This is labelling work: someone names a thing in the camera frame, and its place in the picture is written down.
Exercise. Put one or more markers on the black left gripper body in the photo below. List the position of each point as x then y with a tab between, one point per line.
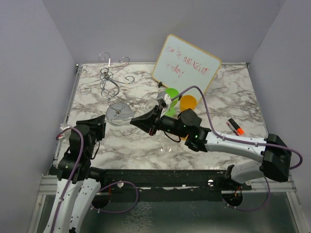
96	135

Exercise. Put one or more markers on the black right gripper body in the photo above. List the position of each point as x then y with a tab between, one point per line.
165	124

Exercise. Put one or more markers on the clear wine glass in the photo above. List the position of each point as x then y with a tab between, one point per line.
150	104
122	118
166	141

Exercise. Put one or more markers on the green plastic wine glass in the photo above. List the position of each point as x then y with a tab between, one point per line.
172	93

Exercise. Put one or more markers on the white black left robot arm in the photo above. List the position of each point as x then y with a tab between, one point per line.
74	189

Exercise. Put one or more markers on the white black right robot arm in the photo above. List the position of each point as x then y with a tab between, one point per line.
269	157

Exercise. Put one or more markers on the clear wine glass front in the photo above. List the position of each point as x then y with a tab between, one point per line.
166	141

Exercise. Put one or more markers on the chrome wine glass rack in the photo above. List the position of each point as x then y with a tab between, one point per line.
109	86

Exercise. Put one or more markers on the orange plastic goblet front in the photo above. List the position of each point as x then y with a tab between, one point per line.
183	137

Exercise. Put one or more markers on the orange plastic goblet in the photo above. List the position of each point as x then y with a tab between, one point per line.
183	137
187	102

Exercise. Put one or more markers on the orange plastic goblet rear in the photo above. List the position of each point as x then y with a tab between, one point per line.
187	102

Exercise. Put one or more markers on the yellow framed whiteboard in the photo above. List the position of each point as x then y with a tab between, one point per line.
181	65

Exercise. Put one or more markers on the orange black highlighter marker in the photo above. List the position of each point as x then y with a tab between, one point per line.
236	126

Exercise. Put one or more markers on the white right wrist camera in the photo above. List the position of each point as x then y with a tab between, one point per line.
165	100

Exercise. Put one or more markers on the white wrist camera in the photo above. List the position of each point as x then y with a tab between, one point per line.
165	100
65	131

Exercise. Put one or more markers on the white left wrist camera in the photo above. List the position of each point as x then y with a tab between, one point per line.
65	131

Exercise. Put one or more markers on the black aluminium table frame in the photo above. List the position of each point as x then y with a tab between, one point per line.
178	185

